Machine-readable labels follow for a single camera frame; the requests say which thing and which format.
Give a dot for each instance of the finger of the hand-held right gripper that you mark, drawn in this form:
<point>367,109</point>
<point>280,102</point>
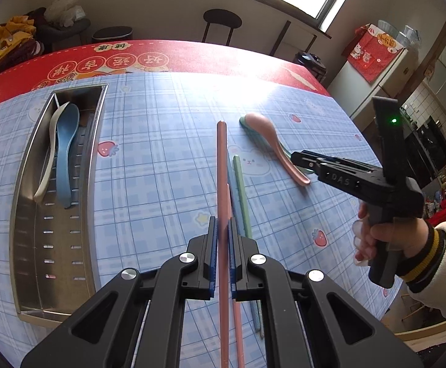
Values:
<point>311,156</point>
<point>308,168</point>

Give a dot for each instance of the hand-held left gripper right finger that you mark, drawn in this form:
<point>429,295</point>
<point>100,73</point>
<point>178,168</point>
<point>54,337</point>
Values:
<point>232,260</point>

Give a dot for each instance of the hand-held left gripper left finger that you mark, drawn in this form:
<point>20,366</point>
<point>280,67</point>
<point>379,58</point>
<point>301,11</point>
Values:
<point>212,253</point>

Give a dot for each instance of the green spoon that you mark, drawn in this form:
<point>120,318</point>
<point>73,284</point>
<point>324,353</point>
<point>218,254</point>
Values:
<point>283,148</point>

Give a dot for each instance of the pink spoon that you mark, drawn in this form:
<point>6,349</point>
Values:
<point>263,126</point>

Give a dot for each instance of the green chopstick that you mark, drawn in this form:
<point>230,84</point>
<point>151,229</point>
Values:
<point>242,191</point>

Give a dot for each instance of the blue chopstick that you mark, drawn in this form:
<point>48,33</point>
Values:
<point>232,176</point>

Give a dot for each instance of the perforated metal utensil tray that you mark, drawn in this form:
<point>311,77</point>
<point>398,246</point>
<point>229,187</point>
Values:
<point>54,276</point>

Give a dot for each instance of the blue spoon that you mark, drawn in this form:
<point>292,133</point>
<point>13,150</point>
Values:
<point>65,161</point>

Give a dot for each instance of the white spoon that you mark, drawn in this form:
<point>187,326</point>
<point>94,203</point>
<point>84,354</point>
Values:
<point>42,188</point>

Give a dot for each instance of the person's right hand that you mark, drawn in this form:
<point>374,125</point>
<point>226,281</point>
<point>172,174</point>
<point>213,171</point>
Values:
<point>407,234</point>

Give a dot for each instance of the pressure cooker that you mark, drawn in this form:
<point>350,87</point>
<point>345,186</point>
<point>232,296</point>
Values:
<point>311,65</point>

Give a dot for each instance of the white fridge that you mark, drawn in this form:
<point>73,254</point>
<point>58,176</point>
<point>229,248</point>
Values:
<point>376,92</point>

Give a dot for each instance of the red printed cloth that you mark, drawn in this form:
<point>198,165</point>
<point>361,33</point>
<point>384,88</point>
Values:
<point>376,53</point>

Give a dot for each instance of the folded dark rack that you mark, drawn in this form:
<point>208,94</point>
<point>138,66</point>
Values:
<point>280,38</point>

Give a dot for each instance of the red printed table mat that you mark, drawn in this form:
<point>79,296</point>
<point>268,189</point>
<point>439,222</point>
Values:
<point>207,51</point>

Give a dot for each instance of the clear plastic containers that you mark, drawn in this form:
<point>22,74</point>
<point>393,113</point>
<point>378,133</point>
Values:
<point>399,32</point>

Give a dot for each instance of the black round stool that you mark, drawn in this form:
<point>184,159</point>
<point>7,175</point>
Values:
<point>223,17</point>

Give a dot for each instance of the white plastic bag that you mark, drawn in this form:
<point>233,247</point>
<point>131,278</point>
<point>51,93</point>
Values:
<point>65,7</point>

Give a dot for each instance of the pile of clothes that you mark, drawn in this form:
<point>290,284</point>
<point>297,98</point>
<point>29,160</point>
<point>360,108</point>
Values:
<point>16,38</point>

